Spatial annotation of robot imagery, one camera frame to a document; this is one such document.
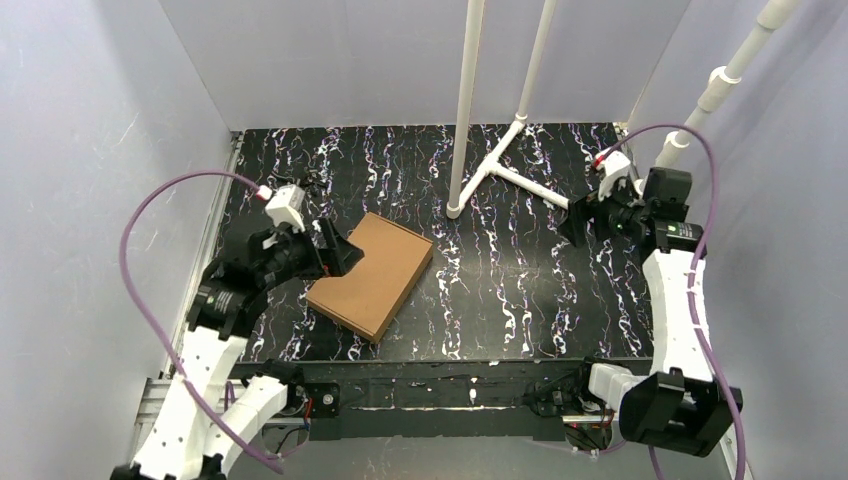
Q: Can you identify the brown cardboard box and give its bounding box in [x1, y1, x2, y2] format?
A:
[306, 212, 433, 343]

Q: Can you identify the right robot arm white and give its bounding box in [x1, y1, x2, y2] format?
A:
[559, 167, 743, 457]

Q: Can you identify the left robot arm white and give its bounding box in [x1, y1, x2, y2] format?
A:
[111, 217, 365, 479]

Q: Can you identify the small black clip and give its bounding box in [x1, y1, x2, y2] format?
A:
[271, 170, 328, 195]

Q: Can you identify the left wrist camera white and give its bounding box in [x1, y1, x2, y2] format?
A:
[257, 184, 306, 233]

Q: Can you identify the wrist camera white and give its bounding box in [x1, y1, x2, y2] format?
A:
[257, 184, 306, 233]
[593, 149, 634, 202]

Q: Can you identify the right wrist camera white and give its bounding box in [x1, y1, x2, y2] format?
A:
[593, 149, 634, 202]

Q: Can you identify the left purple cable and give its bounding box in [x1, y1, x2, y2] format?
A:
[118, 170, 286, 476]

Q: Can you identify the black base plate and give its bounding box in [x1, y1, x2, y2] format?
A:
[299, 359, 616, 448]

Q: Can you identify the white PVC pipe frame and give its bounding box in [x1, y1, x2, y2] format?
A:
[446, 0, 803, 220]

